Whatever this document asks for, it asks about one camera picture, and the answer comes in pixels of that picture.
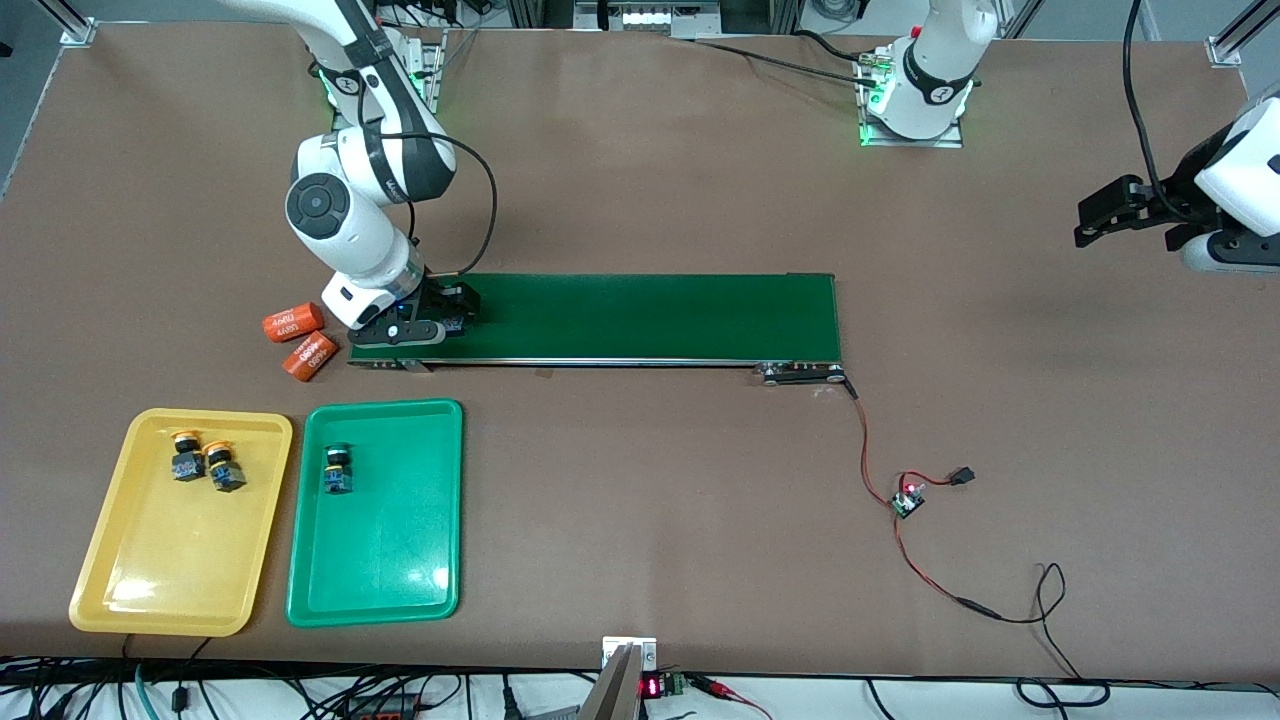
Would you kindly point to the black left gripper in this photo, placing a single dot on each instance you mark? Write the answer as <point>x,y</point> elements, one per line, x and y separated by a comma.
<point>1172,207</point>

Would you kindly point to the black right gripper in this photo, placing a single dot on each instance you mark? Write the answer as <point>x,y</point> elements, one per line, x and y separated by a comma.
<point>440,297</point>

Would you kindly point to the orange cylinder with print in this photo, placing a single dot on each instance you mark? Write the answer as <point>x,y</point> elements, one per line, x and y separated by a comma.
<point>293,322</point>
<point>311,355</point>

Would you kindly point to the yellow push button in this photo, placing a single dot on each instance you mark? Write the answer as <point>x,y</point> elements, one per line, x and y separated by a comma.
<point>226,473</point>
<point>187,465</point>

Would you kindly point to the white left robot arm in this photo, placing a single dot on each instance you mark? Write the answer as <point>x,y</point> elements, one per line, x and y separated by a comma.
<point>1245,170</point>

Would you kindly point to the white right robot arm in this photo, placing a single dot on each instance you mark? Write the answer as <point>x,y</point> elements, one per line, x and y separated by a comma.
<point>350,220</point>

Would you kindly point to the green conveyor belt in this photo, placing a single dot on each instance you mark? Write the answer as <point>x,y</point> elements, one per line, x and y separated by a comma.
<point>650,320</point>

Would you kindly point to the aluminium corner profile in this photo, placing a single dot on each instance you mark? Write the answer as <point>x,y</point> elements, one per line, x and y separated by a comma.
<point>78,33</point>
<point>1235,40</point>

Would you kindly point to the green plastic tray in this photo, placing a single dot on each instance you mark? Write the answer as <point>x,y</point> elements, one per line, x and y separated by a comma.
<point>400,540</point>

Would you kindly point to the small green circuit board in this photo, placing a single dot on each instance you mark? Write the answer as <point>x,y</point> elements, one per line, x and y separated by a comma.
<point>908,503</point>

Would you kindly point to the yellow plastic tray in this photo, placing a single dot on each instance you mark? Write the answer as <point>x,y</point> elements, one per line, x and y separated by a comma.
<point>180,540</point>

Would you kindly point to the red power strip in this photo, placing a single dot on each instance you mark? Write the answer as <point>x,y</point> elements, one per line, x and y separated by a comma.
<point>385,712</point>

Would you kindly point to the red digit display module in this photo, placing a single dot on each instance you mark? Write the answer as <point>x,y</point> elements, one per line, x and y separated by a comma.
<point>652,687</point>

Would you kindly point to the red clip lead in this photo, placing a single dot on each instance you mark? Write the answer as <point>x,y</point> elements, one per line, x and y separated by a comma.
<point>712,686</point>

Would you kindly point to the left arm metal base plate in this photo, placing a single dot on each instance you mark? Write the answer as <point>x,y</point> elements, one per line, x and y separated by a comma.
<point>915,143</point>

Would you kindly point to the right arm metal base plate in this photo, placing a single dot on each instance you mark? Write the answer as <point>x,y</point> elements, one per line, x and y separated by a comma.
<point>436,70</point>

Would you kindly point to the aluminium frame with light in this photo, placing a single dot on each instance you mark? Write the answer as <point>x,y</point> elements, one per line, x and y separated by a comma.
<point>650,18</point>

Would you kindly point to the grey metal camera bracket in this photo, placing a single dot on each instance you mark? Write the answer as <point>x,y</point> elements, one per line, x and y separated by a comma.
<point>615,695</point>

